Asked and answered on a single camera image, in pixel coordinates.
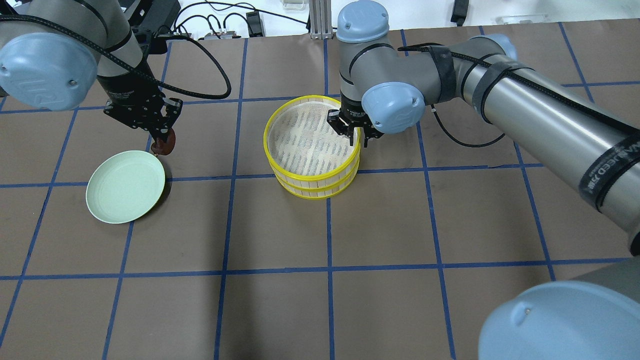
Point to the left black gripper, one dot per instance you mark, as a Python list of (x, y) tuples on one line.
[(131, 101)]

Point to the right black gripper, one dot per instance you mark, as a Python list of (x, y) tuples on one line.
[(348, 116)]

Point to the brown bun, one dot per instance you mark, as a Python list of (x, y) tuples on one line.
[(164, 144)]

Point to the yellow steamer layer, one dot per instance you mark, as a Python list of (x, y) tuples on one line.
[(322, 186), (299, 142)]

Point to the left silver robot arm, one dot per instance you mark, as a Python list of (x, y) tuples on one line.
[(46, 69)]

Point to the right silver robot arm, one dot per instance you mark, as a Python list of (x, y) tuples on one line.
[(594, 316)]

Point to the light green plate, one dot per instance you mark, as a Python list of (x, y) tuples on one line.
[(125, 187)]

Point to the black power adapter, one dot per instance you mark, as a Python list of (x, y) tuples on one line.
[(254, 24)]

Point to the aluminium frame post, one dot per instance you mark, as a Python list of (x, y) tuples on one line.
[(320, 20)]

